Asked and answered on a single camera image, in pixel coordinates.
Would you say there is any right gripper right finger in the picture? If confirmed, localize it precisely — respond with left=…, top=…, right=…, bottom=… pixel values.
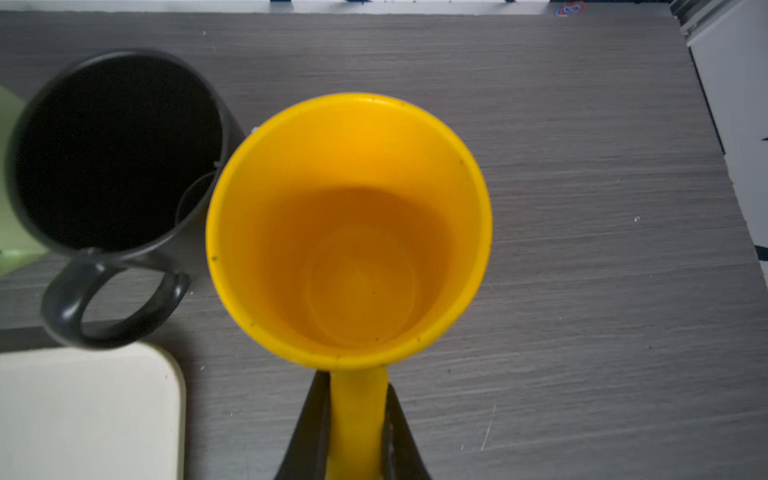
left=381, top=384, right=431, bottom=480

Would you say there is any yellow mug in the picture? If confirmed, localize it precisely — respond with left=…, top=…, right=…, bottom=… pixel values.
left=206, top=93, right=493, bottom=479

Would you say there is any black mug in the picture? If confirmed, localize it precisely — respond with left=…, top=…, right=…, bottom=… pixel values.
left=6, top=49, right=245, bottom=350

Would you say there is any beige serving tray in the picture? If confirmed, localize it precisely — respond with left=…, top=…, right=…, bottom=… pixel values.
left=1, top=343, right=186, bottom=479

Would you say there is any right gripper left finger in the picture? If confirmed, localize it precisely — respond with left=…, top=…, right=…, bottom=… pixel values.
left=275, top=371, right=331, bottom=480

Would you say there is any light green mug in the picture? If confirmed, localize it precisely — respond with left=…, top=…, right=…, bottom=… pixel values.
left=0, top=87, right=48, bottom=276

